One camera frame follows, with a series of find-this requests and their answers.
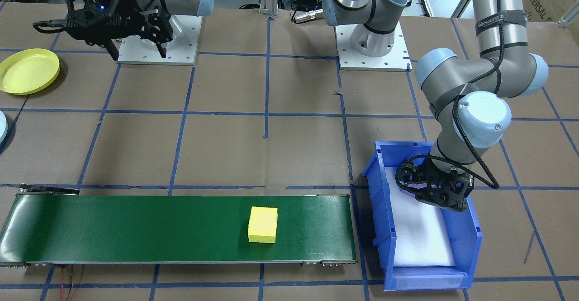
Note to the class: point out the yellow foam block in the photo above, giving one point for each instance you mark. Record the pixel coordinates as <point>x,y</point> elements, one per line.
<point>263,224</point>

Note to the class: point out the yellow round plate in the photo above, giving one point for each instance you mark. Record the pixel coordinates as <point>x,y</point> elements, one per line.
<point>27,71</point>

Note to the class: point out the pale blue round plate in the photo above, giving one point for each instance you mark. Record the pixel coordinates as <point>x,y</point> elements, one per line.
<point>2,126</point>

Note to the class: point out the white foam pad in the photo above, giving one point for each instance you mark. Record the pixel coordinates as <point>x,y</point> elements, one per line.
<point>420,237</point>

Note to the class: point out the blue plastic storage bin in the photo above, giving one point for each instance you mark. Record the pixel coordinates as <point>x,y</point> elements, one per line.
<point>466,246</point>

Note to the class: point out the green conveyor belt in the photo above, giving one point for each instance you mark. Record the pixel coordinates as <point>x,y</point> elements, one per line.
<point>135,228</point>

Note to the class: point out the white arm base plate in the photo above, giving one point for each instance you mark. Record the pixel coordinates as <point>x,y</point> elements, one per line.
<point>185,43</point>
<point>398,52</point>

